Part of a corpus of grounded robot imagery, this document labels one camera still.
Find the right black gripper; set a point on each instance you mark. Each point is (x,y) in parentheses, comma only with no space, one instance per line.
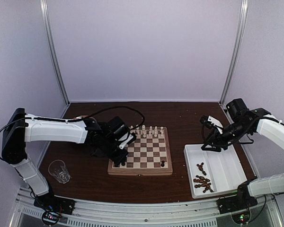
(216,139)

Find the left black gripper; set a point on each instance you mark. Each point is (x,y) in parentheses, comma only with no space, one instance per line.
(119,159)

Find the brown chess pieces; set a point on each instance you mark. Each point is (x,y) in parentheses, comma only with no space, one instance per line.
(200,167)

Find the wooden chess board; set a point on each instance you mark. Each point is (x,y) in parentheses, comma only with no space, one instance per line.
(144,158)

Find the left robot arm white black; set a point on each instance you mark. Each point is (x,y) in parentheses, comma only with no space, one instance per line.
(23,128)

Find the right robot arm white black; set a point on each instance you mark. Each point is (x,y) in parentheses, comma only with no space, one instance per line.
(246,122)

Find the white chess pieces row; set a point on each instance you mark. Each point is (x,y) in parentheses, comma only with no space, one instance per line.
(151,132)

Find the brown chess piece pile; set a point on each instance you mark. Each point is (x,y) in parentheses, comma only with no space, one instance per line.
(204,183)

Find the white plastic compartment tray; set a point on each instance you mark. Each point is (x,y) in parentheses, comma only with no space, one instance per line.
(223,169)

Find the patterned ceramic plate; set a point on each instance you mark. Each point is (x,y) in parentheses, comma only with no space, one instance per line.
(79,117)

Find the clear drinking glass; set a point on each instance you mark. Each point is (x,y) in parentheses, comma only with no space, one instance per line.
(59,171)

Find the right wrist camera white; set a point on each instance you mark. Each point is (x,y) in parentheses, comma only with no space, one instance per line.
(211,122)

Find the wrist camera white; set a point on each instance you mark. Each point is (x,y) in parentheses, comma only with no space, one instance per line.
(211,122)
(126,140)

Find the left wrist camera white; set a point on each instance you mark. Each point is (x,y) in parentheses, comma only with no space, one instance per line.
(126,140)

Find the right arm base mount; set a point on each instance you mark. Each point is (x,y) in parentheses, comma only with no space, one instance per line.
(232,204)

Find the front aluminium rail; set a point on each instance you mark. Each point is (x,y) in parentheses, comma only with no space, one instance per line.
(204,213)

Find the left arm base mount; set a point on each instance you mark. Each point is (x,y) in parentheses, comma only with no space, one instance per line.
(50,202)

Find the right aluminium frame post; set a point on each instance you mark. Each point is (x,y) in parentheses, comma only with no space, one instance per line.
(236,49)

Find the aluminium frame post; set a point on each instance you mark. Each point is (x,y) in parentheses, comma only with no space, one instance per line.
(236,49)
(53,54)

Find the left aluminium frame post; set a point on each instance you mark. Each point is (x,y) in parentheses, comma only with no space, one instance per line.
(53,54)

